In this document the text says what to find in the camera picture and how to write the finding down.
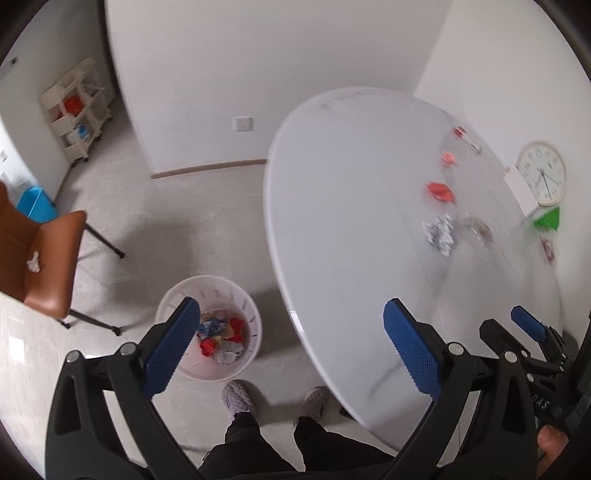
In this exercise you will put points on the person's left leg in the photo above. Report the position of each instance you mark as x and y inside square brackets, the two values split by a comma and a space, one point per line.
[249, 447]

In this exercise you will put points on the clear tube red cap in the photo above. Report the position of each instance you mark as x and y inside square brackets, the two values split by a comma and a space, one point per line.
[467, 140]

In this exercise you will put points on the clear bag of red snacks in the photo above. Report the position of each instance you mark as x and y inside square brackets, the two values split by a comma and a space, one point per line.
[549, 250]

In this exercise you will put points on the red item in cart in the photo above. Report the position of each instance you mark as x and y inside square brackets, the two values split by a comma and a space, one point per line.
[72, 104]

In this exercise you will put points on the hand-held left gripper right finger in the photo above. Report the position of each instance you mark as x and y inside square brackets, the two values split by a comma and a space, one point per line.
[411, 350]

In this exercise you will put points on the blue item in cart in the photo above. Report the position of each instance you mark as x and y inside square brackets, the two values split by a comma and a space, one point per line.
[81, 133]

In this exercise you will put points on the red torn paper bag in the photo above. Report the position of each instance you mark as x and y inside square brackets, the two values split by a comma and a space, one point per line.
[236, 325]

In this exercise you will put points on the white wall outlet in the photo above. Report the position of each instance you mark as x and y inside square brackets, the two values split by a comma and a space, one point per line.
[242, 123]

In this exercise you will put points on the brown leather chair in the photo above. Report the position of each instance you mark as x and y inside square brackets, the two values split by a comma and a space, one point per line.
[51, 258]

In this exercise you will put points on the blue plastic bin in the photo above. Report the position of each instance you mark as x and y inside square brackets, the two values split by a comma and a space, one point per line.
[37, 205]

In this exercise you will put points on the person's left grey shoe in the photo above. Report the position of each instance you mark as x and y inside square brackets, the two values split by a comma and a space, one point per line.
[238, 397]

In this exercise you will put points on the red paper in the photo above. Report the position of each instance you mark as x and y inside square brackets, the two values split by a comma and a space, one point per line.
[208, 347]

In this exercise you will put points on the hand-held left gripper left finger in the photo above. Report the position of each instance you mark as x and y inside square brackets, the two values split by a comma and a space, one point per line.
[171, 350]

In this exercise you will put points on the red crumpled wrapper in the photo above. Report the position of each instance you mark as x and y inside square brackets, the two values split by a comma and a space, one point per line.
[441, 192]

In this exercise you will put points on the grey crumpled foil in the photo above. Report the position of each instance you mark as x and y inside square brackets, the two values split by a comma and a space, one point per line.
[439, 235]

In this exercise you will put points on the white crumpled tissue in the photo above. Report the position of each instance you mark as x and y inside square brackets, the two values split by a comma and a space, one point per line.
[33, 262]

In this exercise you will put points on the person's right leg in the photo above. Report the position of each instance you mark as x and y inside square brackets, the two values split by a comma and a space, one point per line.
[337, 445]

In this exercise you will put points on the white cardboard box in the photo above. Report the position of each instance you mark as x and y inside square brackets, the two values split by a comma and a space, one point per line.
[519, 191]

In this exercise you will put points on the round white wall clock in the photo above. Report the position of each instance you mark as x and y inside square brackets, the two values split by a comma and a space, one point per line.
[541, 173]

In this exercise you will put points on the person's right hand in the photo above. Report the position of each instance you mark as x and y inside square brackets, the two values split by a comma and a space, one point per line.
[551, 443]

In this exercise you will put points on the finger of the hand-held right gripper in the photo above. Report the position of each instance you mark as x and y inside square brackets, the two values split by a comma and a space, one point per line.
[498, 334]
[528, 323]

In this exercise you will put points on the white plastic wastebasket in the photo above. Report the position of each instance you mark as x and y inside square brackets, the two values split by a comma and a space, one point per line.
[184, 295]

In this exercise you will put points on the pink crumpled paper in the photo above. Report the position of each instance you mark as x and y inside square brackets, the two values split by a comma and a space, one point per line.
[449, 158]

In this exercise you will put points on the person's right grey shoe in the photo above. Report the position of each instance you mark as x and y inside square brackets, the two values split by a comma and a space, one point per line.
[314, 401]

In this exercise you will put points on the person's leg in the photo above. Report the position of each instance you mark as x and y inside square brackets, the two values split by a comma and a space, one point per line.
[249, 447]
[337, 445]

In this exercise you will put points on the cream shelf cart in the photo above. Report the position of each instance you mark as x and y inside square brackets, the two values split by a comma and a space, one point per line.
[76, 110]

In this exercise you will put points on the person's grey shoe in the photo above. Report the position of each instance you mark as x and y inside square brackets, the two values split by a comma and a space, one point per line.
[314, 401]
[238, 397]

